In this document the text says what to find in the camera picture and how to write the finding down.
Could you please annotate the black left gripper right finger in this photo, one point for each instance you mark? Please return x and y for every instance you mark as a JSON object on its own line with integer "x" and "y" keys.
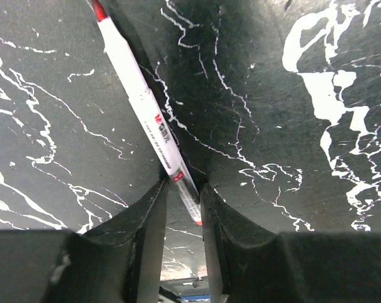
{"x": 247, "y": 263}

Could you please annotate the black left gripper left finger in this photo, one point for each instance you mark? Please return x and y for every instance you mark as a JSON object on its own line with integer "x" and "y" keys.
{"x": 117, "y": 261}

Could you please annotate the white pen with red end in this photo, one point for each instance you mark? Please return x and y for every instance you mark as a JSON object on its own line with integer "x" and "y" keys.
{"x": 147, "y": 111}

